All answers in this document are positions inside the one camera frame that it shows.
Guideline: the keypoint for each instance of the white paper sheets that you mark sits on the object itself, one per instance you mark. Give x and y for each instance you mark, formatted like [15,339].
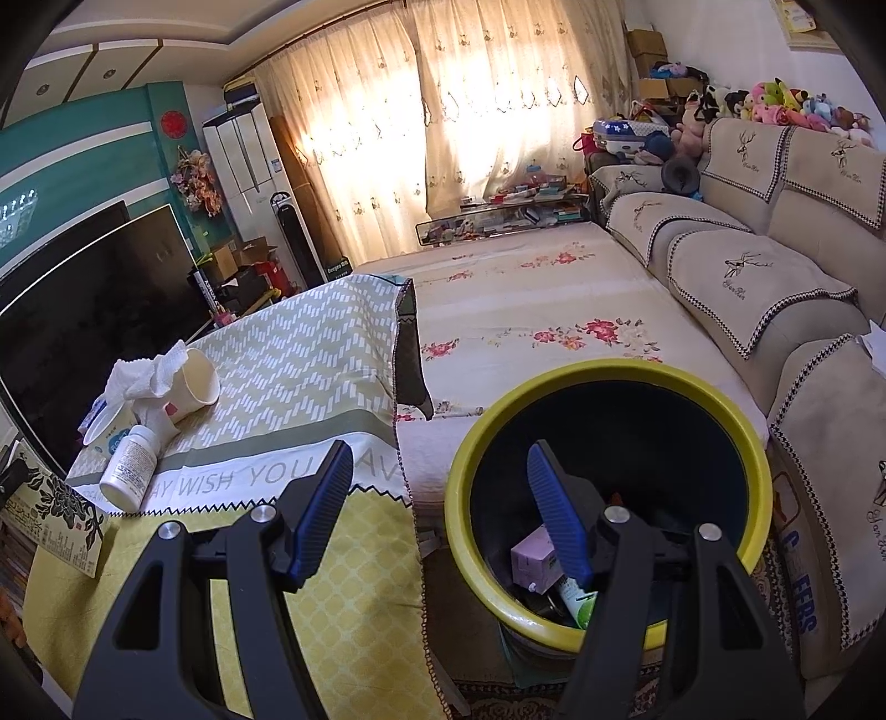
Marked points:
[873,353]

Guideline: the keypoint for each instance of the pile of plush toys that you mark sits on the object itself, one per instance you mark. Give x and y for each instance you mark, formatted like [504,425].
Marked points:
[775,100]

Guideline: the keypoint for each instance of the white pill bottle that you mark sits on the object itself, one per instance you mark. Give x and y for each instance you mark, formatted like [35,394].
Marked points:
[131,471]

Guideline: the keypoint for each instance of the white tower fan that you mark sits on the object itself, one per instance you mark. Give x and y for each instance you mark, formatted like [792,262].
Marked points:
[294,242]

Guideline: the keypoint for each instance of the dark green box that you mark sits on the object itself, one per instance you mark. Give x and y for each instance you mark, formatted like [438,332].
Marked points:
[339,268]

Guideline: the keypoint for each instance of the large flat television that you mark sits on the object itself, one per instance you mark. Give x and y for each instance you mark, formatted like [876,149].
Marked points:
[90,311]

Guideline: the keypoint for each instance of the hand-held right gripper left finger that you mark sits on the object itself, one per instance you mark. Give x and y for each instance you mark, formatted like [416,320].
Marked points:
[322,505]

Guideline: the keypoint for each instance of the framed flower painting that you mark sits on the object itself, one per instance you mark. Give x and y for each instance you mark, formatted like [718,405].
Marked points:
[803,21]

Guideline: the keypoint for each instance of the star printed storage case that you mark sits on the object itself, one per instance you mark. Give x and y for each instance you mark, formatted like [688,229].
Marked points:
[630,135]

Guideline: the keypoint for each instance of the small flat television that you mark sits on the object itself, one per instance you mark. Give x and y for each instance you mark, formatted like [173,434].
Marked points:
[83,228]

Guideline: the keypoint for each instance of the glass coffee table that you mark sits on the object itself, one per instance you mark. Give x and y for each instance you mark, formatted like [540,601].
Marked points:
[498,221]

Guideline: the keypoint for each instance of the cream embroidered curtain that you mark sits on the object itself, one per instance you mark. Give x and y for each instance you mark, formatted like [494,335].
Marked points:
[498,104]
[346,138]

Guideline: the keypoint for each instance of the dark neck pillow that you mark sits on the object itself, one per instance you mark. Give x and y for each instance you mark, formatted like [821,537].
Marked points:
[682,176]

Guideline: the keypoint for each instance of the artificial flower wreath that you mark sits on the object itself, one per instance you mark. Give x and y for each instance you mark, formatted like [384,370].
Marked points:
[197,181]

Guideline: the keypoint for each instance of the white tissue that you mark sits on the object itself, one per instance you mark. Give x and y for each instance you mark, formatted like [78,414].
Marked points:
[149,377]

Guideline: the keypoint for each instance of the floral bed sheet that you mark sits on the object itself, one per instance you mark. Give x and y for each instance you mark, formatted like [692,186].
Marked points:
[554,291]

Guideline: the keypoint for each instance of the open cardboard box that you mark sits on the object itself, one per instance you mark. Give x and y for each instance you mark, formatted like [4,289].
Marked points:
[253,253]

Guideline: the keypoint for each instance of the black yellow-rimmed trash bin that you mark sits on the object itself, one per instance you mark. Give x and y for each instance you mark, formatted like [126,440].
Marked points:
[623,415]

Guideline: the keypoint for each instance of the white standing air conditioner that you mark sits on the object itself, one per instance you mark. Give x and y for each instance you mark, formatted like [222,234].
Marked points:
[246,166]

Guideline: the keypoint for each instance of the green white tube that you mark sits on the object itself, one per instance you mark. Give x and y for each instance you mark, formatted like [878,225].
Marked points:
[578,602]

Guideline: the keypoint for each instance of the cream paper cup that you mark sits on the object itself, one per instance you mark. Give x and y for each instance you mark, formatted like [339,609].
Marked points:
[194,388]

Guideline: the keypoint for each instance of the stack of cardboard boxes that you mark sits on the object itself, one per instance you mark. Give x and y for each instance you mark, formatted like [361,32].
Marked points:
[650,62]

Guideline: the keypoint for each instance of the red fire extinguisher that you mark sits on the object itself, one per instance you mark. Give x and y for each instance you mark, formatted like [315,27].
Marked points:
[278,278]

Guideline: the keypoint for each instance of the beige sofa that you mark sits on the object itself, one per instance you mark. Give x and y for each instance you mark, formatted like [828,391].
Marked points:
[817,228]

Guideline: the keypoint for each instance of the pink cardboard box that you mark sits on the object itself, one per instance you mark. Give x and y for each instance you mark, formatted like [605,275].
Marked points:
[533,557]

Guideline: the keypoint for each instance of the black floral printed box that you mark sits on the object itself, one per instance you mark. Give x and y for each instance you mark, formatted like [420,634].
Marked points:
[55,512]

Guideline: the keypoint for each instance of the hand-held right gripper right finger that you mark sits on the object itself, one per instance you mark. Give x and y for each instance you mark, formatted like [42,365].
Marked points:
[557,512]

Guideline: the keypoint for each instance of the red round wall decoration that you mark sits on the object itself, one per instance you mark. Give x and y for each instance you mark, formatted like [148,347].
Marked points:
[174,122]

